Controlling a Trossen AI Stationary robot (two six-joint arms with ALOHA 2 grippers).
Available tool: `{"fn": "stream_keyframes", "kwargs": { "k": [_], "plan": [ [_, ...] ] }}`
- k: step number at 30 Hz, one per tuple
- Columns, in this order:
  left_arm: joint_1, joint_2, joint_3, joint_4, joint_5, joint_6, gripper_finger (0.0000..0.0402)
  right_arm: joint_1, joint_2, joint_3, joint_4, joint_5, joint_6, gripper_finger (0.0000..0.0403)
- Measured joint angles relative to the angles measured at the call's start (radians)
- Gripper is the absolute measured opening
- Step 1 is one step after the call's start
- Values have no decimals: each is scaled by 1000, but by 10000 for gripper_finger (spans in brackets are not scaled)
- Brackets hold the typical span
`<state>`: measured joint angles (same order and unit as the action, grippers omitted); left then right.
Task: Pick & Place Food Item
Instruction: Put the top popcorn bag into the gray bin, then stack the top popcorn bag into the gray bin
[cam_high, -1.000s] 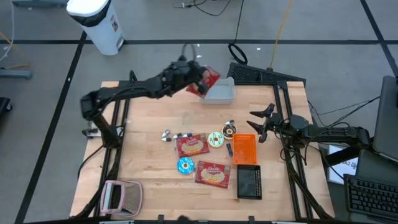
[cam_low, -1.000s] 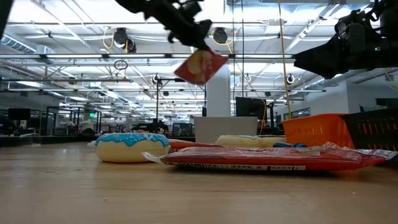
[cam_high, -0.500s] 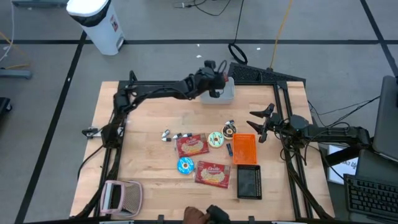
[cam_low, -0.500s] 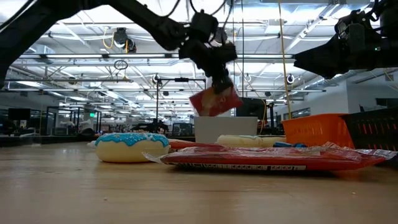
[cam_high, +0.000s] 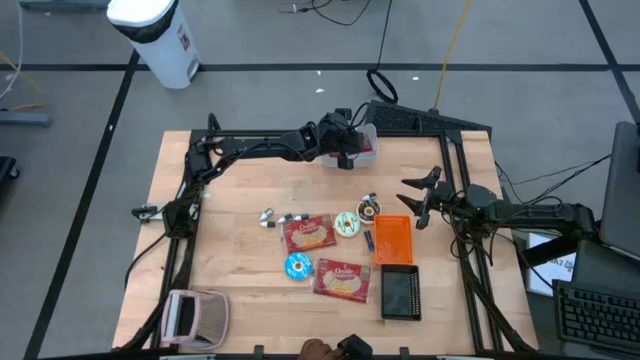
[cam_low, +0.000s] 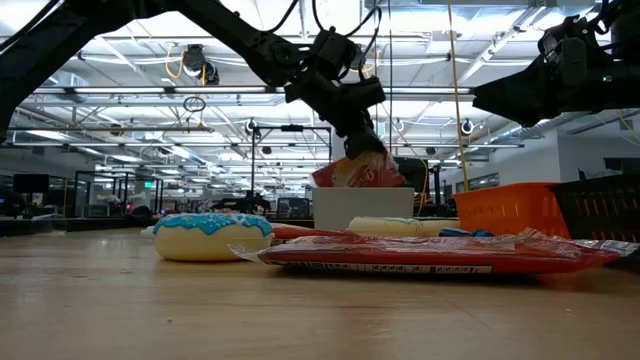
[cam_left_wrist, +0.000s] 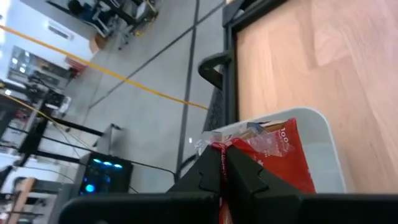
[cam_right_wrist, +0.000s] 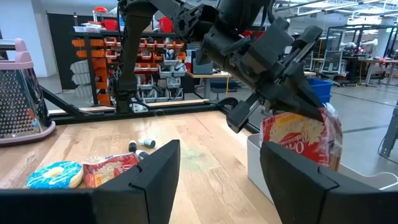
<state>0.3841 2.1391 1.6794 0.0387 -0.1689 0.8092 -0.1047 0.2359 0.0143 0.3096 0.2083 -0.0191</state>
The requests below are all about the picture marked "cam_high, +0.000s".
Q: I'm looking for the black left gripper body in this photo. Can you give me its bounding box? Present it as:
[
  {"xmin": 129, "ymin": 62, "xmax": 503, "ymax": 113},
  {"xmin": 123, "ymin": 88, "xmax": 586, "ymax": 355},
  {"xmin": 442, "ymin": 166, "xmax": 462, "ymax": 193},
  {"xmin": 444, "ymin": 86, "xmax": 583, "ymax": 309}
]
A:
[{"xmin": 315, "ymin": 107, "xmax": 358, "ymax": 171}]

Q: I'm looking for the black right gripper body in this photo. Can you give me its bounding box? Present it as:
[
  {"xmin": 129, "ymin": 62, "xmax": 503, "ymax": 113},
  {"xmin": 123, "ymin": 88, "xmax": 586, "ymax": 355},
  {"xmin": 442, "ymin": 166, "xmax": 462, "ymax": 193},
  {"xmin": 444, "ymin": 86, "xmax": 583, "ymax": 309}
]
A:
[{"xmin": 413, "ymin": 165, "xmax": 454, "ymax": 231}]

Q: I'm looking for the chocolate frosted toy donut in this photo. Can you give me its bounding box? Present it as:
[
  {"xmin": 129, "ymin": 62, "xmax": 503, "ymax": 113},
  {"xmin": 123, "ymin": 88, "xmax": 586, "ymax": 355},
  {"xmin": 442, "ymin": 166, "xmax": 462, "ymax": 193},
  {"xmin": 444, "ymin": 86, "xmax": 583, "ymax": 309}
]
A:
[{"xmin": 355, "ymin": 198, "xmax": 383, "ymax": 225}]

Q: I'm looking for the mint frosted toy donut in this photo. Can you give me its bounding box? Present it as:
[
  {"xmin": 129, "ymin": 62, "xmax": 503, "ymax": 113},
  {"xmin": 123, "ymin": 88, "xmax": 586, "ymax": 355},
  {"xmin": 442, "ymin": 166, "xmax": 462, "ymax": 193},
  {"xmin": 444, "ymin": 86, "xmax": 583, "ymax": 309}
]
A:
[{"xmin": 333, "ymin": 210, "xmax": 362, "ymax": 239}]

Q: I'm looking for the blue frosted toy donut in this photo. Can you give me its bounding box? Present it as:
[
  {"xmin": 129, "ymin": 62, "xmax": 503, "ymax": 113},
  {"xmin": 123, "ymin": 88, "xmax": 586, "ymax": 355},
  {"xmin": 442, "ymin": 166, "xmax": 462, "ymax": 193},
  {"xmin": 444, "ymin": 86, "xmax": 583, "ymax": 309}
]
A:
[{"xmin": 283, "ymin": 251, "xmax": 315, "ymax": 282}]

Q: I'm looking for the grey plastic bin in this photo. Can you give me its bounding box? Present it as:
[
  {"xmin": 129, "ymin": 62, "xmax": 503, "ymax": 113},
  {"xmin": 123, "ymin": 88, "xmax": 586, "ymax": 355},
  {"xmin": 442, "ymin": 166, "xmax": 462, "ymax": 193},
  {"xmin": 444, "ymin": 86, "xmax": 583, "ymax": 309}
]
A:
[{"xmin": 319, "ymin": 122, "xmax": 380, "ymax": 170}]

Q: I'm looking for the orange plastic basket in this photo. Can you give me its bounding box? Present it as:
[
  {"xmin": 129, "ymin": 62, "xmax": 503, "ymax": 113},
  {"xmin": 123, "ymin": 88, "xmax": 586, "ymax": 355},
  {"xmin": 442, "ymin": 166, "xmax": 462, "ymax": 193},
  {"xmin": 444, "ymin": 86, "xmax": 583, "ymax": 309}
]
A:
[{"xmin": 372, "ymin": 213, "xmax": 416, "ymax": 266}]

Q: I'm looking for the black perforated panel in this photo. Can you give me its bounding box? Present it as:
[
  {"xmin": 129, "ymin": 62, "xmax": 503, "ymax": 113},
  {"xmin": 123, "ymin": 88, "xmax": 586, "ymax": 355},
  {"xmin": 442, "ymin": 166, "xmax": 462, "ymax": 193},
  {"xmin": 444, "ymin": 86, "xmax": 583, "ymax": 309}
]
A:
[{"xmin": 363, "ymin": 98, "xmax": 494, "ymax": 136}]

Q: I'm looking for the black plastic basket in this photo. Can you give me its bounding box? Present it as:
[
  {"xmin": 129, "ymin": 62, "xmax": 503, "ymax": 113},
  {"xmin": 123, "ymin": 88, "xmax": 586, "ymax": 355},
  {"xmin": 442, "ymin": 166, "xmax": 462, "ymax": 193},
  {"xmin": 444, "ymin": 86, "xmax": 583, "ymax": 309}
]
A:
[{"xmin": 379, "ymin": 263, "xmax": 423, "ymax": 322}]

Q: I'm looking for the white paper sheet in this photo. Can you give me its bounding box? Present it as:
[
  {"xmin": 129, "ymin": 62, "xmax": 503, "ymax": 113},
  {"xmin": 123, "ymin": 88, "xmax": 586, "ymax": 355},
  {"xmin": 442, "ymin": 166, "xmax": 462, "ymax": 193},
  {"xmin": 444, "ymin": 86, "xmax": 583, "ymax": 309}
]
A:
[{"xmin": 526, "ymin": 232, "xmax": 577, "ymax": 297}]

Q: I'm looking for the black handheld device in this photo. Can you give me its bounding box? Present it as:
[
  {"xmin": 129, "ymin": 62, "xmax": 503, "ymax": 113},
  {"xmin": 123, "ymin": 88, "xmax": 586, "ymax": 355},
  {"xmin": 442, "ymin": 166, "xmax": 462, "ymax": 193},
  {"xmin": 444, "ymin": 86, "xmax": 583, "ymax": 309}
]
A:
[{"xmin": 336, "ymin": 333, "xmax": 374, "ymax": 360}]

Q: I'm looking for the person's hand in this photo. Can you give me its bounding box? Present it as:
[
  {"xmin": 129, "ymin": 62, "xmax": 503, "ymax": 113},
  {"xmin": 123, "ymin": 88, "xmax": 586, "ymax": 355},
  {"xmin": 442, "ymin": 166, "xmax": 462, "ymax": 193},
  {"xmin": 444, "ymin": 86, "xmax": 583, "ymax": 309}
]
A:
[{"xmin": 298, "ymin": 338, "xmax": 347, "ymax": 360}]

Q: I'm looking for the grey laptop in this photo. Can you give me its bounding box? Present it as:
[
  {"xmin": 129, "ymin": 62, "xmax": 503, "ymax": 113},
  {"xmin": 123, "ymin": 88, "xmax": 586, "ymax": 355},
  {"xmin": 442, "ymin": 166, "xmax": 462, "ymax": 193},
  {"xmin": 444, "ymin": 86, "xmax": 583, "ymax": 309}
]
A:
[{"xmin": 572, "ymin": 121, "xmax": 640, "ymax": 291}]

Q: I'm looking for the white trash can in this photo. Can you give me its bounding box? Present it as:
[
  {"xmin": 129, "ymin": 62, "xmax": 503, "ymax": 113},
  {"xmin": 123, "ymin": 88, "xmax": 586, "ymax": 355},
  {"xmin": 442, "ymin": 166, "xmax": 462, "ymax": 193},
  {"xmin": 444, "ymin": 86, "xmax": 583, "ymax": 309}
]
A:
[{"xmin": 106, "ymin": 0, "xmax": 203, "ymax": 91}]

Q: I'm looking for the black keyboard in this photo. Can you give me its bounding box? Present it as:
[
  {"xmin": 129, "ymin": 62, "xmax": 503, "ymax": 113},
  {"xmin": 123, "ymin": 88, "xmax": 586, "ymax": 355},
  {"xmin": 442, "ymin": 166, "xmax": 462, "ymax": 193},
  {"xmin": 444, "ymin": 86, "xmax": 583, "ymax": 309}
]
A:
[{"xmin": 552, "ymin": 278, "xmax": 640, "ymax": 357}]

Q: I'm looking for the pink mesh desk organizer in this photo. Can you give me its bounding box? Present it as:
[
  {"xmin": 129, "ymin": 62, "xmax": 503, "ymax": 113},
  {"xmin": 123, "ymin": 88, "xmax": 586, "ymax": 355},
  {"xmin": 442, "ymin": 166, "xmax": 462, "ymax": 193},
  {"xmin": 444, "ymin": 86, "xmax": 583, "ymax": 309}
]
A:
[{"xmin": 159, "ymin": 288, "xmax": 232, "ymax": 351}]

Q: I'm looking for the grey flat floor base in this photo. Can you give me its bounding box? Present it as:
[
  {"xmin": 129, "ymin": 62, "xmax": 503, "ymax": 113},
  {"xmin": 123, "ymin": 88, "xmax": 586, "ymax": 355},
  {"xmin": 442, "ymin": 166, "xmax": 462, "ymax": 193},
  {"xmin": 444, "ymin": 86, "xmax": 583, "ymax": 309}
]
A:
[{"xmin": 18, "ymin": 0, "xmax": 110, "ymax": 13}]

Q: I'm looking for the grey floor bar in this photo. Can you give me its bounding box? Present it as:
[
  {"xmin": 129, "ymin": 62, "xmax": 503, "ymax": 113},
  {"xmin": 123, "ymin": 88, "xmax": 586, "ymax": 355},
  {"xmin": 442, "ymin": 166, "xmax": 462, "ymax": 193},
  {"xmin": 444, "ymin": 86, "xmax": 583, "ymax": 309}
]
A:
[{"xmin": 0, "ymin": 110, "xmax": 53, "ymax": 128}]

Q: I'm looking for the black caster base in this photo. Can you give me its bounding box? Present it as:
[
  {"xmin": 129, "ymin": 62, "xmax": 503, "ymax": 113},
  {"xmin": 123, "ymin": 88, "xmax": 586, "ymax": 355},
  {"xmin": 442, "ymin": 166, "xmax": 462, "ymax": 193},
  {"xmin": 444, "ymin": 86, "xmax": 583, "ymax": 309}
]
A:
[{"xmin": 0, "ymin": 155, "xmax": 21, "ymax": 192}]

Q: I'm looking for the black aluminium table frame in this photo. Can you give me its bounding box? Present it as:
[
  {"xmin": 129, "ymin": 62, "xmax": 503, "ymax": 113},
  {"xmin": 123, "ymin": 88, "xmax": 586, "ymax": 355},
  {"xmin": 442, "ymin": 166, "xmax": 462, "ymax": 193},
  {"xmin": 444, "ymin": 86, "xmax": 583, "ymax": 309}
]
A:
[{"xmin": 119, "ymin": 112, "xmax": 540, "ymax": 354}]

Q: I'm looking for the black looped cable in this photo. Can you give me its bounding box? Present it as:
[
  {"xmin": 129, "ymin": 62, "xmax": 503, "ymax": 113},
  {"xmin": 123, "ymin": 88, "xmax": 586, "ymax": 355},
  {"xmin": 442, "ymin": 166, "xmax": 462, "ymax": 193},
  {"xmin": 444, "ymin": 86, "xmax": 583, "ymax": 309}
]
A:
[{"xmin": 366, "ymin": 0, "xmax": 400, "ymax": 105}]

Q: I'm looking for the thin black floor cable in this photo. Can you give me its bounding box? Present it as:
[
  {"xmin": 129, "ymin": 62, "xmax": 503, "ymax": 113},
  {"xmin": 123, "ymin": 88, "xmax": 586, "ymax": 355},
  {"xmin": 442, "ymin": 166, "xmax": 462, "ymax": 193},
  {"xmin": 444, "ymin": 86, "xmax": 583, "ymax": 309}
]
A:
[{"xmin": 278, "ymin": 0, "xmax": 374, "ymax": 27}]

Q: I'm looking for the yellow hanging cable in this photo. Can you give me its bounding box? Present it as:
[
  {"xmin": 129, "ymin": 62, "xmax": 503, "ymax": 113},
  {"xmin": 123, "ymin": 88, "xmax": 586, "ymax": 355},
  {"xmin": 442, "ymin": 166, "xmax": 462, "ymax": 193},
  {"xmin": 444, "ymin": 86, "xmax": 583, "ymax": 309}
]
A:
[{"xmin": 432, "ymin": 0, "xmax": 473, "ymax": 112}]

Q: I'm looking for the yellow floor cable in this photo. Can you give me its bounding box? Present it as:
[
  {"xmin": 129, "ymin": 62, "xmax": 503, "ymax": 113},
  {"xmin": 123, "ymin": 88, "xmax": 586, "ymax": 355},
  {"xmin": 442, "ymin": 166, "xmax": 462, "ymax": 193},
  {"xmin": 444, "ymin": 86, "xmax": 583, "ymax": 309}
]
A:
[{"xmin": 0, "ymin": 49, "xmax": 50, "ymax": 113}]

